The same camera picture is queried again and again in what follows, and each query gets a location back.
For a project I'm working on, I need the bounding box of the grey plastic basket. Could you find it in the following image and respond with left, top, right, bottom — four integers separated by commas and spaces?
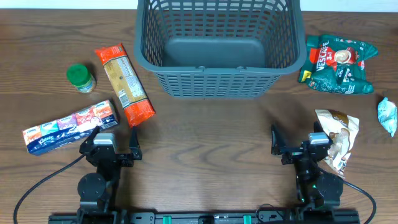
134, 0, 307, 98

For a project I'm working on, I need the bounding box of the left black cable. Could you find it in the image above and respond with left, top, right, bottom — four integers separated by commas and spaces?
12, 153, 86, 224

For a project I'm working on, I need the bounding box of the beige coffee snack bag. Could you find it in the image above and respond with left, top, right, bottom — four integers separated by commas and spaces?
315, 110, 359, 179

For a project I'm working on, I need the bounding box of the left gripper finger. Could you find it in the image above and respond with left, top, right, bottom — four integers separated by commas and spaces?
81, 126, 100, 146
129, 126, 142, 160

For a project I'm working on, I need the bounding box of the orange spaghetti package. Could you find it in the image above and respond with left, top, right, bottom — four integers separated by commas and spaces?
95, 44, 155, 128

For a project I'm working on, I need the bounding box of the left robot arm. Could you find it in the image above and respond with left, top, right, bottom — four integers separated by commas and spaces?
77, 126, 142, 223

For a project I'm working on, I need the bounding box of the right black cable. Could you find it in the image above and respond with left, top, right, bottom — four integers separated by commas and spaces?
317, 166, 377, 224

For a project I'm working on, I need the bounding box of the green Nescafe coffee bag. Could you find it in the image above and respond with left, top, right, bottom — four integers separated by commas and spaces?
298, 34, 378, 95

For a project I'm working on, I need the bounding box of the light blue small packet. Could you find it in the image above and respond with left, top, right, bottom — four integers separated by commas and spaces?
377, 97, 397, 137

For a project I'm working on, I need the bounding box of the green lid Knorr jar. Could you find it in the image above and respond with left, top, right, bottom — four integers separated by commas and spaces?
67, 63, 96, 93

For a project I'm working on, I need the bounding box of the Kleenex tissue multipack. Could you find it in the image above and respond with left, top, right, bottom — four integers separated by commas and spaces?
22, 100, 119, 156

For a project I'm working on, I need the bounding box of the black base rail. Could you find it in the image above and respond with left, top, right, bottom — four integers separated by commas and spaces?
48, 208, 360, 224

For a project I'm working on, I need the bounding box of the black cable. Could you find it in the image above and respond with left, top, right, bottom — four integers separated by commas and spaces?
12, 153, 86, 224
317, 166, 377, 224

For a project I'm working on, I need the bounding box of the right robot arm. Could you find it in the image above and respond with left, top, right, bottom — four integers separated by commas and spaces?
271, 122, 343, 223

